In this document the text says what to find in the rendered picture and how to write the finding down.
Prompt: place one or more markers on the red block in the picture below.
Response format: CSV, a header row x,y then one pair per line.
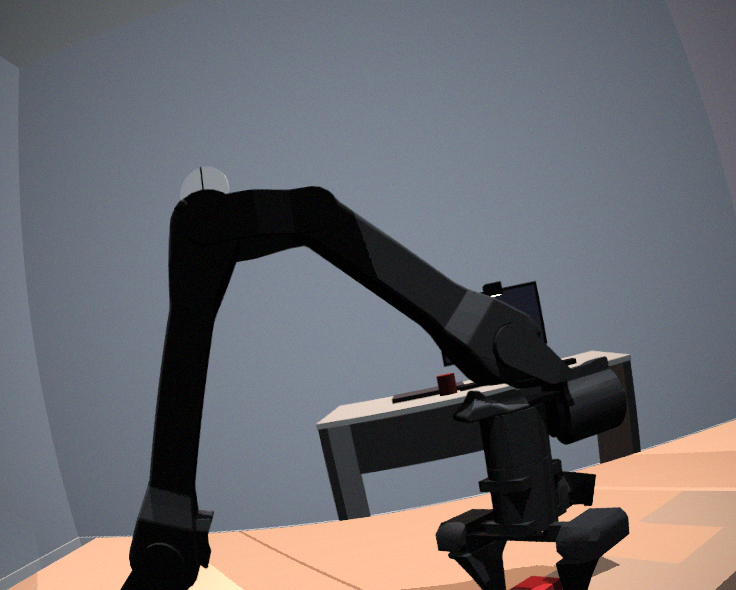
x,y
539,583

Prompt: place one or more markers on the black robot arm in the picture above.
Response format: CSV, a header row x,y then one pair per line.
x,y
489,341

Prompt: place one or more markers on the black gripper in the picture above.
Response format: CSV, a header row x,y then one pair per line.
x,y
525,509

